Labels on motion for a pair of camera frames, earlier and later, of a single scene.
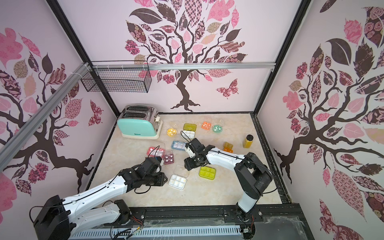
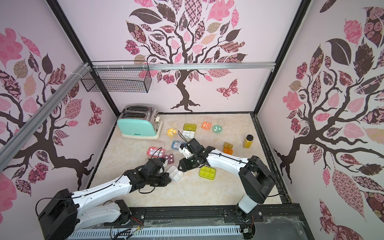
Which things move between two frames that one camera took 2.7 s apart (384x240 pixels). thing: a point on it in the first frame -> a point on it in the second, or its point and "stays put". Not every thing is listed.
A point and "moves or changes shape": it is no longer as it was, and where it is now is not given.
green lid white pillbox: x=207 y=172 stays put
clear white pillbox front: x=179 y=179 moves or changes shape
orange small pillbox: x=229 y=150 stays put
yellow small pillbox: x=228 y=145 stays put
